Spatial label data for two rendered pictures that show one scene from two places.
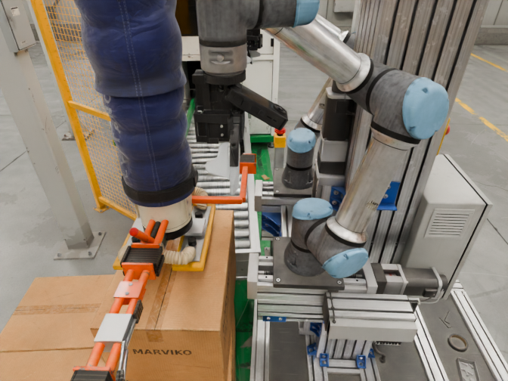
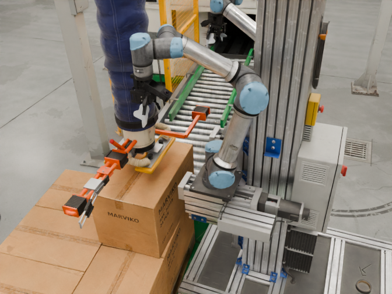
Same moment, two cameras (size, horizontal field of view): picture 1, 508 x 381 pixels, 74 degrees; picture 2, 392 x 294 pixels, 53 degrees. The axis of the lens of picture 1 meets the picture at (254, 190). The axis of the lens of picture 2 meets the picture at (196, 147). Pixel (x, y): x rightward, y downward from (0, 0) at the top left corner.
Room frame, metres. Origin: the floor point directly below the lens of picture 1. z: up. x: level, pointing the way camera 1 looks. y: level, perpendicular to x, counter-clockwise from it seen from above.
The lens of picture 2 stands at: (-0.68, -0.60, 2.37)
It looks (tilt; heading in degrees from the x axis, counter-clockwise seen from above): 36 degrees down; 20
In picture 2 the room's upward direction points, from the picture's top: 2 degrees counter-clockwise
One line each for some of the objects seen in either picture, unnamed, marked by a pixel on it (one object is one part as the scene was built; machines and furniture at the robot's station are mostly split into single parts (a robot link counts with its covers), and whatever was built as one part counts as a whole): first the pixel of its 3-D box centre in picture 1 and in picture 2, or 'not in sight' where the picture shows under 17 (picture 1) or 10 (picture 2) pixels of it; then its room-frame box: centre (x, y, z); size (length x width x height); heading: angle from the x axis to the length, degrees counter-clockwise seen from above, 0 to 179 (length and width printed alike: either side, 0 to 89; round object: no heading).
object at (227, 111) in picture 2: not in sight; (242, 82); (2.82, 0.12, 0.60); 1.60 x 0.10 x 0.09; 3
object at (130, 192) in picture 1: (160, 178); (136, 114); (0.92, 0.30, 1.30); 0.23 x 0.23 x 0.04
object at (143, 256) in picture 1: (143, 261); (116, 158); (0.67, 0.31, 1.18); 0.10 x 0.08 x 0.06; 89
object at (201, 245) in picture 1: (196, 230); (156, 150); (0.92, 0.21, 1.08); 0.34 x 0.10 x 0.05; 179
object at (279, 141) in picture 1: (277, 202); not in sight; (1.88, -0.16, 0.50); 0.07 x 0.07 x 1.00; 3
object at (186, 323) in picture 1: (181, 292); (147, 192); (0.91, 0.30, 0.74); 0.60 x 0.40 x 0.40; 179
